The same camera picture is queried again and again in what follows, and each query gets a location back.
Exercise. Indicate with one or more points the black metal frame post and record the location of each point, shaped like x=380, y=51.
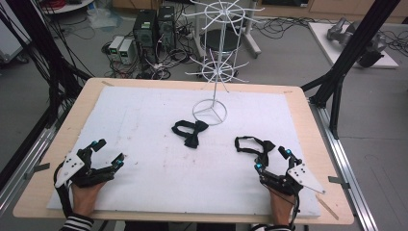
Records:
x=356, y=45

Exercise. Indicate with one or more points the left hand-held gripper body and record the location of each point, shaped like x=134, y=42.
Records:
x=72, y=166

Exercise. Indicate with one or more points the person's left hand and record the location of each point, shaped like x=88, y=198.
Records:
x=84, y=199

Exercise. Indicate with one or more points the white foam board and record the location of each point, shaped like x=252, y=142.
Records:
x=154, y=144

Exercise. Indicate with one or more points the small black computer tower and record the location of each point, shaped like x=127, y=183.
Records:
x=166, y=25

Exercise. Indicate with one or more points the metal clip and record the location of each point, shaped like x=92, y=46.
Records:
x=38, y=168
x=338, y=182

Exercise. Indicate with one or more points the white stand leg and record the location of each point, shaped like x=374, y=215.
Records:
x=251, y=41

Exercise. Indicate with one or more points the white floor board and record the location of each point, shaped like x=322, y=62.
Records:
x=324, y=41

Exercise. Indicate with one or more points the large black computer tower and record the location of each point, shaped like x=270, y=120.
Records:
x=145, y=35

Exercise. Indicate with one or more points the white round table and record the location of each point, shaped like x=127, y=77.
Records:
x=70, y=7

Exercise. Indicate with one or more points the aluminium rail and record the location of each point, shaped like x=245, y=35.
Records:
x=346, y=166
x=22, y=166

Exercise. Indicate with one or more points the person's right hand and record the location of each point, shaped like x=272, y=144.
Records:
x=282, y=208

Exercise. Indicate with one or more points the clear plastic bag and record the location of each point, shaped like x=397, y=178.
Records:
x=102, y=19

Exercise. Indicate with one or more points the black round stool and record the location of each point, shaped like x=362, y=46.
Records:
x=229, y=40

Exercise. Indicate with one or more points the thin wooden stick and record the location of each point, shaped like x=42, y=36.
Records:
x=327, y=207

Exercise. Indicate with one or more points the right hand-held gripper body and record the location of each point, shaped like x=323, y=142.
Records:
x=301, y=176

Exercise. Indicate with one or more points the computer tower units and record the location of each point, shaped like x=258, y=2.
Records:
x=166, y=59

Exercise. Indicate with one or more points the black bow tie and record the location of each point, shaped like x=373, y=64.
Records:
x=266, y=147
x=192, y=139

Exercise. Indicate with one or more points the white power supply unit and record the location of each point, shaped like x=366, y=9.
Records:
x=115, y=45
x=126, y=51

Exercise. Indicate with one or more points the grey robot device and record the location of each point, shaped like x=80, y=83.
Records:
x=340, y=33

